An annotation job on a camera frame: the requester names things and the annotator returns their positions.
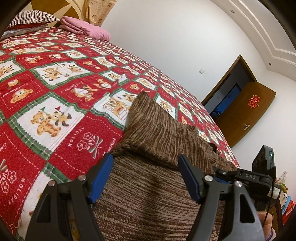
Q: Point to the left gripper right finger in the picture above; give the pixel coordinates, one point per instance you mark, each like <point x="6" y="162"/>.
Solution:
<point x="240" y="220"/>

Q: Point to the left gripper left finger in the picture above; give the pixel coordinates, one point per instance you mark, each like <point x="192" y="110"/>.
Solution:
<point x="61" y="203"/>

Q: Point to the brown knitted sweater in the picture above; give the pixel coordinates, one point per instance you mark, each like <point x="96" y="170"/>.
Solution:
<point x="145" y="197"/>

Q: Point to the person's right hand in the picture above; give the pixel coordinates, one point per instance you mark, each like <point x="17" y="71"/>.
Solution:
<point x="266" y="220"/>

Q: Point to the clutter on dresser top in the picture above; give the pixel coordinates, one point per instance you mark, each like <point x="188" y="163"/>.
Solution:
<point x="286" y="203"/>

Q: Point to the brown wooden door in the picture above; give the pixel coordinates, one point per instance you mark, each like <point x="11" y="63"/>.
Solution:
<point x="231" y="122"/>

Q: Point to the red double happiness decal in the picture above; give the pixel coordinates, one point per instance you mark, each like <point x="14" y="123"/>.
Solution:
<point x="253" y="101"/>

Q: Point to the red patchwork bear bedspread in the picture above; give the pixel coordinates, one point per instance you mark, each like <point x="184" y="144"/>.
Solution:
<point x="65" y="100"/>

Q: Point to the pink folded blanket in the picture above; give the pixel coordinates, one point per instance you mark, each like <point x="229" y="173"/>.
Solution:
<point x="84" y="28"/>

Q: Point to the striped pillow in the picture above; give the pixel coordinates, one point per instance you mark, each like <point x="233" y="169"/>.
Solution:
<point x="32" y="17"/>

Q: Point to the beige patterned curtain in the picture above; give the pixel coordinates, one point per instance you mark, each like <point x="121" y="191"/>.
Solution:
<point x="96" y="11"/>

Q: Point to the cream round headboard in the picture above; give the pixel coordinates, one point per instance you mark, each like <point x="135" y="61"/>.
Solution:
<point x="59" y="8"/>

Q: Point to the white wall switch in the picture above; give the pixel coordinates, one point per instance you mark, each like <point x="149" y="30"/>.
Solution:
<point x="201" y="71"/>

